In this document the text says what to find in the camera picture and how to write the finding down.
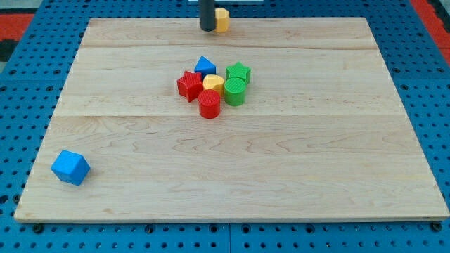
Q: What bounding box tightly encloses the light wooden board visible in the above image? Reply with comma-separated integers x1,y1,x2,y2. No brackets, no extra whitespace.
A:
14,18,449,223

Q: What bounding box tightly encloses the yellow hexagon block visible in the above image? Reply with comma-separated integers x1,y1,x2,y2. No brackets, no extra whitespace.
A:
214,8,230,33

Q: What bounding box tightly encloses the green cylinder block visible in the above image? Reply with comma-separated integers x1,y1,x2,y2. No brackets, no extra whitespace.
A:
224,78,246,106

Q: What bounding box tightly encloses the yellow heart block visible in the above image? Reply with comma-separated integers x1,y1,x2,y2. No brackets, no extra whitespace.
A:
202,74,225,97

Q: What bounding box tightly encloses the blue cube block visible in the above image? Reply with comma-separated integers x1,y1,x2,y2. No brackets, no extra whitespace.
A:
51,150,91,186

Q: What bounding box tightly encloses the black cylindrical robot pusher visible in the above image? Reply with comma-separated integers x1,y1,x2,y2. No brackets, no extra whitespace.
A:
198,0,216,32

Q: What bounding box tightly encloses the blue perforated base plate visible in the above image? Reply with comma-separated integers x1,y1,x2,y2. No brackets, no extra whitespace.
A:
1,0,449,252

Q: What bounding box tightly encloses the green star block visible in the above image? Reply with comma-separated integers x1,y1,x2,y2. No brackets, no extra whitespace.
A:
226,62,251,84

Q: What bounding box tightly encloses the red star block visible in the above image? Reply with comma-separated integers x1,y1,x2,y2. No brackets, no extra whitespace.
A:
176,71,203,103

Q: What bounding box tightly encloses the blue triangle block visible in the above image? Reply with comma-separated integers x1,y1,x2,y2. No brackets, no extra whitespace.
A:
194,56,217,79

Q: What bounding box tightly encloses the red cylinder block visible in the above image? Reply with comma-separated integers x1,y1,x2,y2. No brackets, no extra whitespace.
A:
198,89,221,119

